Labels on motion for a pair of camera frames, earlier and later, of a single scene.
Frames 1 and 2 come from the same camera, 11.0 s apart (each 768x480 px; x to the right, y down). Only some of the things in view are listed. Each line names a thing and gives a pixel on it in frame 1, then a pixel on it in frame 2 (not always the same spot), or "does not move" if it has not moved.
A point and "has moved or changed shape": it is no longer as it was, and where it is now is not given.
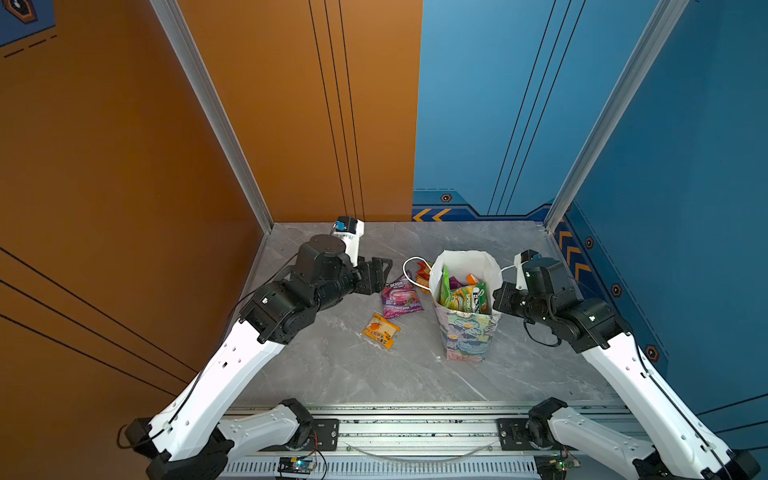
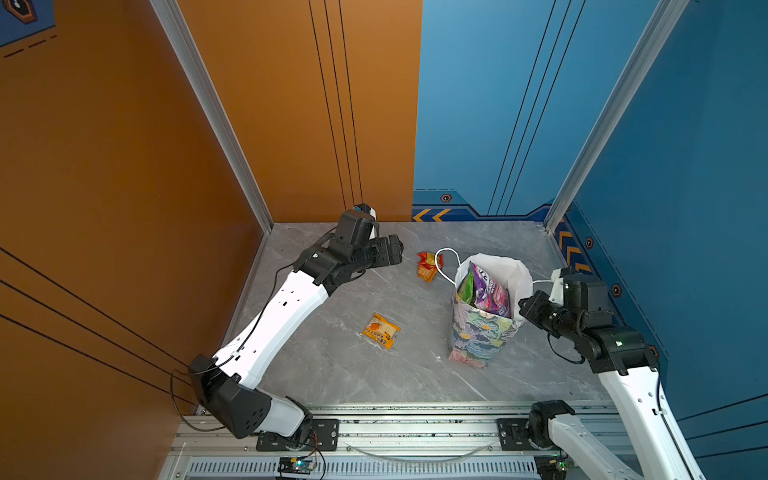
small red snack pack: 423,276 -> 427,259
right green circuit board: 554,466 does not move
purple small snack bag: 400,298 -> 489,295
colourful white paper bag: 466,335 has moved or changed shape
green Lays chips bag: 445,293 -> 466,290
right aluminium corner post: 654,38 does not move
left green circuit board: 296,464 does not move
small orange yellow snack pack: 381,330 does not move
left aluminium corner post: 211,105 does not move
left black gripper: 368,283 -> 383,258
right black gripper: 501,301 -> 530,311
